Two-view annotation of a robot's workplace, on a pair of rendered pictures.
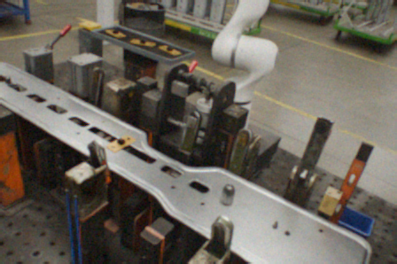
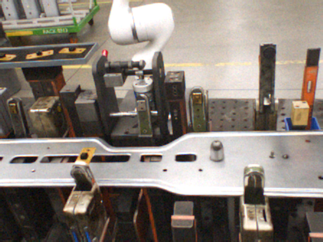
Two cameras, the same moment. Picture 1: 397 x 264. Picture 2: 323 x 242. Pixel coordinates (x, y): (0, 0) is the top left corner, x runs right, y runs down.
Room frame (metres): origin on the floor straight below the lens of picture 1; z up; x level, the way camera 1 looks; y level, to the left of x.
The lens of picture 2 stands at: (0.04, 0.21, 1.55)
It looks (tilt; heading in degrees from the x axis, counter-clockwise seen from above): 32 degrees down; 344
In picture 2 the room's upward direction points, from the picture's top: 9 degrees counter-clockwise
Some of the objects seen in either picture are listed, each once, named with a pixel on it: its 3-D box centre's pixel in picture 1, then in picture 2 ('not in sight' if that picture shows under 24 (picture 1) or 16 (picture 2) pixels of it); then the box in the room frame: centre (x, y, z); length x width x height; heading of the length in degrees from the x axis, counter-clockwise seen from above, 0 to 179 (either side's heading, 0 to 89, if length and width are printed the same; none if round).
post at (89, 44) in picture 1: (91, 81); not in sight; (1.33, 0.47, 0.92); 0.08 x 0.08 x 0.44; 61
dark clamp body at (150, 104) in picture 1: (154, 143); (102, 145); (0.99, 0.14, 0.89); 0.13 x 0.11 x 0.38; 151
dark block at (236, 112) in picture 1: (223, 169); (181, 135); (0.88, -0.10, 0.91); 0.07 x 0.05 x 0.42; 151
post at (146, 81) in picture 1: (144, 132); (85, 140); (1.03, 0.18, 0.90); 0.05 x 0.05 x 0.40; 61
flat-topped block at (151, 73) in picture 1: (138, 102); (58, 115); (1.20, 0.24, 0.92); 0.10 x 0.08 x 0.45; 61
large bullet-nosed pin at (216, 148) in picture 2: (227, 195); (216, 151); (0.64, -0.09, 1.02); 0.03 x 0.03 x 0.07
